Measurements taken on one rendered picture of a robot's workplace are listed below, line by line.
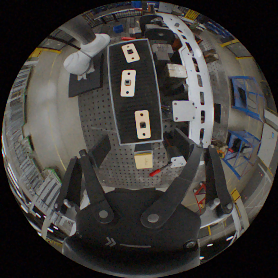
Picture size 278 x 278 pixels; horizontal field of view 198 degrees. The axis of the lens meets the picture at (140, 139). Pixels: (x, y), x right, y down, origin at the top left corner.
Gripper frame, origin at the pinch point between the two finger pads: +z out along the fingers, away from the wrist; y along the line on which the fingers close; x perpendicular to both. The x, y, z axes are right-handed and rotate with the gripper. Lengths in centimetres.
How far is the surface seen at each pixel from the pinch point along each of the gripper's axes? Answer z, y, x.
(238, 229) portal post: -142, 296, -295
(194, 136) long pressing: 27.5, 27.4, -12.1
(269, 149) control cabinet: -7, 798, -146
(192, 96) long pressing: 27.5, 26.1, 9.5
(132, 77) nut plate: 11.3, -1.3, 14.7
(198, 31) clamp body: 29, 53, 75
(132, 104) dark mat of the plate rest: 11.6, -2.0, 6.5
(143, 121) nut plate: 11.3, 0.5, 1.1
